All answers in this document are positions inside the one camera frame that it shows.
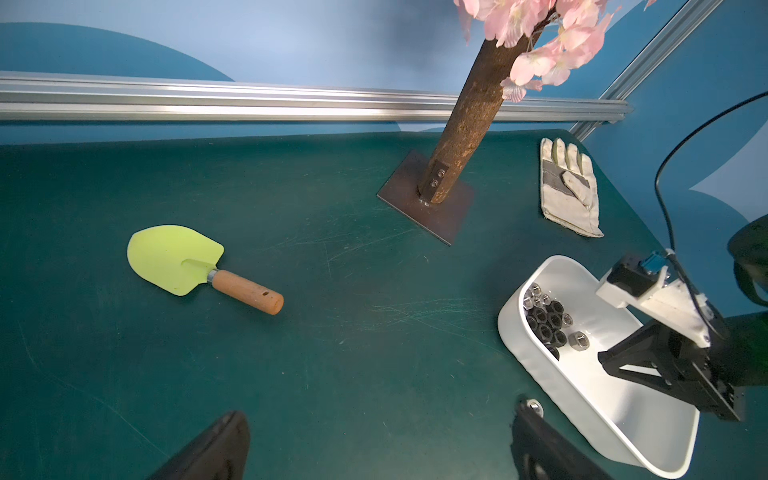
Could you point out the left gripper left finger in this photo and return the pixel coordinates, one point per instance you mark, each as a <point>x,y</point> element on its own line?
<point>219,452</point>

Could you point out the green toy shovel wooden handle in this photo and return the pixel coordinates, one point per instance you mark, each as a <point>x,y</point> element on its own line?
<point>178,259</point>

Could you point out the aluminium frame back bar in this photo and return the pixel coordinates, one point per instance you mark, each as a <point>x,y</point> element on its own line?
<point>29,96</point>

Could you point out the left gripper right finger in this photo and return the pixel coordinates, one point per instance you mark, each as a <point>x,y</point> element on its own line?
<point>540,452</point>

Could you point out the steel nut pile right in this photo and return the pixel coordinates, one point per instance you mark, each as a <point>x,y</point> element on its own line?
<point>535,406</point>

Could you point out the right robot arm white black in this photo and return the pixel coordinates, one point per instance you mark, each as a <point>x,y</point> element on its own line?
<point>748,249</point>

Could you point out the white storage box tray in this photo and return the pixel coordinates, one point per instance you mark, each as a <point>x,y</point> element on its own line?
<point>623,421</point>

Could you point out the aluminium frame right post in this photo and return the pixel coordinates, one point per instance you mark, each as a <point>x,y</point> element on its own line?
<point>671,36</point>

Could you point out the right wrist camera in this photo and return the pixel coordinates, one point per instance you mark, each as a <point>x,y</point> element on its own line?
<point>644,284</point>

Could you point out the pink cherry blossom tree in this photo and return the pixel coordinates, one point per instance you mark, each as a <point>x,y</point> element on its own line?
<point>528,45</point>

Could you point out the grey work glove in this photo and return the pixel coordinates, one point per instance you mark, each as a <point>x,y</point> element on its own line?
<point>568,188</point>

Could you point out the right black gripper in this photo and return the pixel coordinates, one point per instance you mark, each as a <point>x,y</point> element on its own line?
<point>662,359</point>

